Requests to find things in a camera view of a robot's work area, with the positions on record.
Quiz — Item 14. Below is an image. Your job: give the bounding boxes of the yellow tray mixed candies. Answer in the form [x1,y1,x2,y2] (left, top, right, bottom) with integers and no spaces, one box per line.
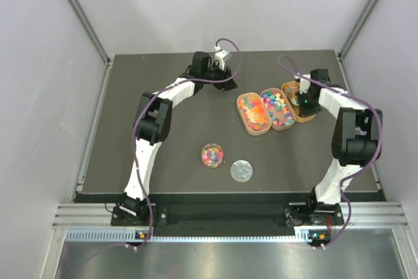
[281,80,315,123]

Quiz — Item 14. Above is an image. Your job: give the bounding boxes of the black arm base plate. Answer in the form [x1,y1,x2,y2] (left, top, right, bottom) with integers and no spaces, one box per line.
[110,193,346,227]

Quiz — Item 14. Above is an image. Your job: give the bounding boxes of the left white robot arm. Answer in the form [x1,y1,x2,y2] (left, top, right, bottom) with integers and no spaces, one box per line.
[120,47,237,225]

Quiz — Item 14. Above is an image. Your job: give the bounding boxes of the aluminium frame rail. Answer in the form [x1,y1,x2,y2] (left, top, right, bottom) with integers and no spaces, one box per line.
[53,202,408,229]

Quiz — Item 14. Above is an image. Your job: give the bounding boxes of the orange tray translucent star candies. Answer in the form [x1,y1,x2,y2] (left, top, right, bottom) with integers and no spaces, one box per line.
[236,92,272,136]

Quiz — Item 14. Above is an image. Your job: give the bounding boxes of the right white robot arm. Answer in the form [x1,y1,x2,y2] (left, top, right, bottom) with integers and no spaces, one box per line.
[294,69,383,224]

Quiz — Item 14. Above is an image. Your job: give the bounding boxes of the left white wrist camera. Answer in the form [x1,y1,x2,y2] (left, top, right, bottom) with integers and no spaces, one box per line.
[214,45,232,71]

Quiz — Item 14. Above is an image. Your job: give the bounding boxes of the round grey jar lid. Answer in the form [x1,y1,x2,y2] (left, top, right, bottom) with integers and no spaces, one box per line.
[230,159,253,183]

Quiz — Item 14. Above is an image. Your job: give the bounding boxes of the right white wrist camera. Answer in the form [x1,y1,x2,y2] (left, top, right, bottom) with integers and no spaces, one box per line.
[295,74,311,94]

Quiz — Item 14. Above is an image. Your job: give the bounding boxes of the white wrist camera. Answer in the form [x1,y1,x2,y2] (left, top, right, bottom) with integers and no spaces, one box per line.
[214,45,232,71]
[295,74,311,94]

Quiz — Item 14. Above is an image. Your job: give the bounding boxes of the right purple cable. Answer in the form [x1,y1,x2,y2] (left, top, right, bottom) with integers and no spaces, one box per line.
[276,55,383,249]

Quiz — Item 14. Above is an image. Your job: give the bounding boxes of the clear round plastic jar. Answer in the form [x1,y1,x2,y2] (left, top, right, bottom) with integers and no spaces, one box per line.
[201,143,224,169]

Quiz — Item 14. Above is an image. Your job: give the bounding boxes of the grey slotted cable duct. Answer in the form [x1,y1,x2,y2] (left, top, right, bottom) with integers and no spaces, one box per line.
[65,229,331,243]

